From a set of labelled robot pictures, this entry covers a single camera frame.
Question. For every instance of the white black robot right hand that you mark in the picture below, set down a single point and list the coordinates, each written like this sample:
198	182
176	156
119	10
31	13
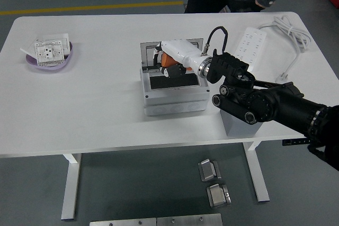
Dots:
182	50

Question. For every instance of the orange cylinder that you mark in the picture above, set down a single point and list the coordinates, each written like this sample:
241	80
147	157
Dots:
167	60

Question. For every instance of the grey junction box with lid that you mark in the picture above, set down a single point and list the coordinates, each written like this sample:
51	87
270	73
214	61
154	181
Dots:
174	99

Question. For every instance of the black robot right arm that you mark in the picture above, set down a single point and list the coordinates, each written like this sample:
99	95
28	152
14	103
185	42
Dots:
278	104

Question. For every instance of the grey cube with round hole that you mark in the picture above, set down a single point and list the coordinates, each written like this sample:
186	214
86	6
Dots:
238	128

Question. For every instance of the white power strip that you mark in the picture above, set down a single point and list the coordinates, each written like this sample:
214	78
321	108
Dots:
251	40

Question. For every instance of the small metal block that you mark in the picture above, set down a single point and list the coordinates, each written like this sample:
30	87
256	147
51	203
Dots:
217	197
208	170

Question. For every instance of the purple plastic bowl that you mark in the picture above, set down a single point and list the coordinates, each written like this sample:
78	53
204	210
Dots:
53	67

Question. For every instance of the white socket panel with holes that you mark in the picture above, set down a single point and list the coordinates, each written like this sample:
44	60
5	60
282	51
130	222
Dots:
42	54

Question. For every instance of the black table control panel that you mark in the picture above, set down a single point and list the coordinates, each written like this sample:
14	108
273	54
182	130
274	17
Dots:
294	142

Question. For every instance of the white table leg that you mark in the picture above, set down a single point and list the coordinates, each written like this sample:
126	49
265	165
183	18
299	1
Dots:
258	181
70	189

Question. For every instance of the grey metal plate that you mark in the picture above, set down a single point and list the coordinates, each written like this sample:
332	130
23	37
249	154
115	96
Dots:
188	220
121	222

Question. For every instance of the plain white switch panel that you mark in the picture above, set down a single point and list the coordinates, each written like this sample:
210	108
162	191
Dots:
57	36

